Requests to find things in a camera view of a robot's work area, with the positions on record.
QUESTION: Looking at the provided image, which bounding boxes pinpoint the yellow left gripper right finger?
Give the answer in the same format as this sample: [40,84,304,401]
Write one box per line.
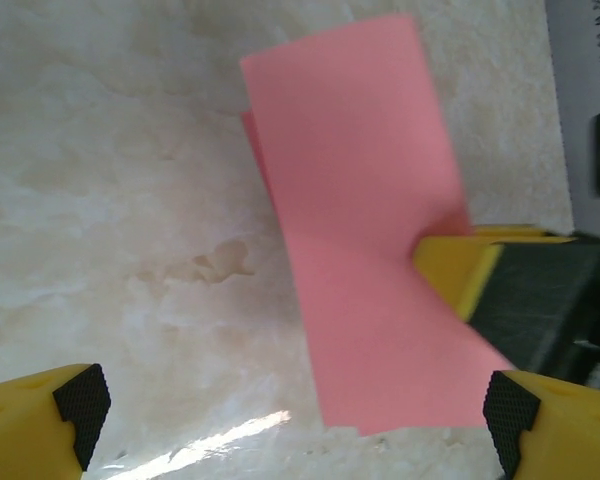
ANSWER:
[482,369,600,480]

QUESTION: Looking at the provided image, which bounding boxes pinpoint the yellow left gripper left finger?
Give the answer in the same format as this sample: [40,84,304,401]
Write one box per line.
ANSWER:
[0,363,112,480]

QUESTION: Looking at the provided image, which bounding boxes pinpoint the pink paper sheet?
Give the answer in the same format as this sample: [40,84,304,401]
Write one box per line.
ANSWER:
[239,13,514,436]

